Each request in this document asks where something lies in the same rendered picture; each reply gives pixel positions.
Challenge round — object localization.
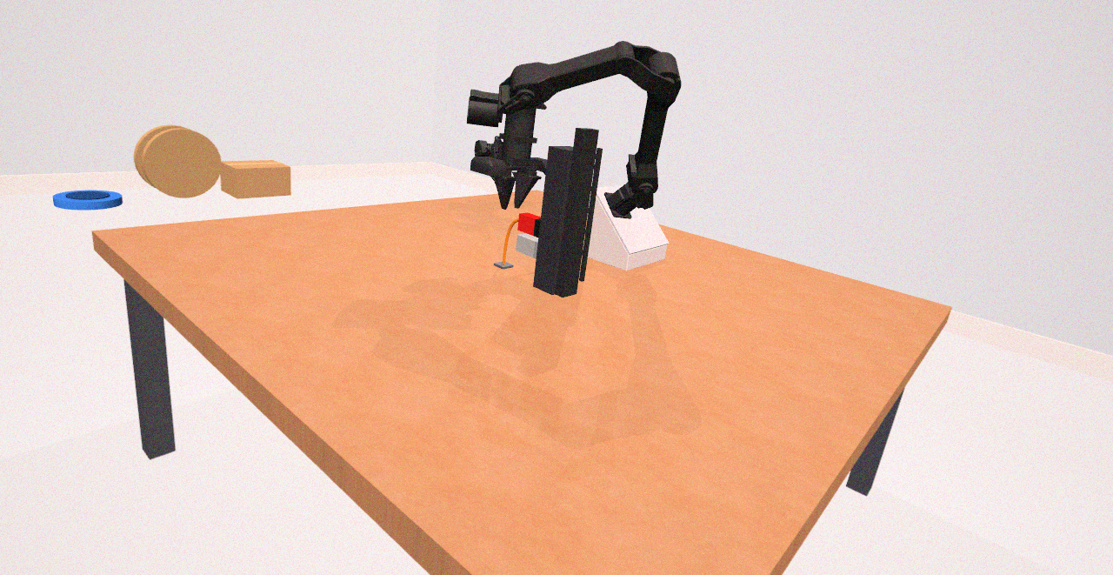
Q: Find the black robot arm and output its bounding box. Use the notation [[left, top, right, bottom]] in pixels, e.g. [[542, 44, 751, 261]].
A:
[[467, 41, 682, 219]]

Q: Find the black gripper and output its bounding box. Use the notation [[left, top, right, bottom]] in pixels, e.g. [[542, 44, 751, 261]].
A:
[[470, 129, 546, 210]]

